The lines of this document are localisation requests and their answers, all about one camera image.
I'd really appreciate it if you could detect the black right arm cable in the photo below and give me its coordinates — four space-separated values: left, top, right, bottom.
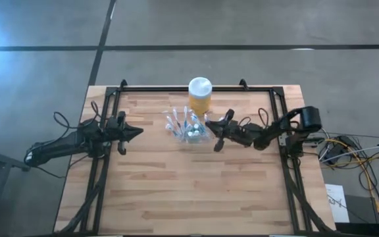
238 107 270 128

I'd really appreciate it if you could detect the white paper sheet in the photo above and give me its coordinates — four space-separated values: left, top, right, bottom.
324 183 350 223

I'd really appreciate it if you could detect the black power box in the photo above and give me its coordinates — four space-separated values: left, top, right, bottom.
326 144 341 159

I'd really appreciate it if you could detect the black floor equipment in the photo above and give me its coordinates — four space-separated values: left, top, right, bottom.
335 222 379 237

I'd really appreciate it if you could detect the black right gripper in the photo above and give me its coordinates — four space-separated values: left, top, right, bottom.
205 109 255 153

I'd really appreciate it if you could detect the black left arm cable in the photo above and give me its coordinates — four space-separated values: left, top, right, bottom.
53 101 101 132

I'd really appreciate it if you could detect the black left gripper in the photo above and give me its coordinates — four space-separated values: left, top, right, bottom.
106 111 144 155

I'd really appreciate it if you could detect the yellow canister white lid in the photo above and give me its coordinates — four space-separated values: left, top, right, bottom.
188 76 213 117

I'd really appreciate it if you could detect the white cable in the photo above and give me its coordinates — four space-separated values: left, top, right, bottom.
319 145 379 165

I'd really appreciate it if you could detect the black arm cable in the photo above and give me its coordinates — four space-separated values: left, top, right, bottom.
53 101 101 132
238 107 270 128

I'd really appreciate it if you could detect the dark grey floor mat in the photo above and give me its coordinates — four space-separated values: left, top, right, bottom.
344 194 379 224

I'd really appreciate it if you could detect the clear acrylic organizer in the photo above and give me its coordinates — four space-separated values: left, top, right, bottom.
176 121 215 145

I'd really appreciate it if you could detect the black metal stand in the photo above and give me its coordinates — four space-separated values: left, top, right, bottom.
0 144 33 237

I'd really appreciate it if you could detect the black aluminium table frame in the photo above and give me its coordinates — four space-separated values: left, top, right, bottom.
57 78 337 235

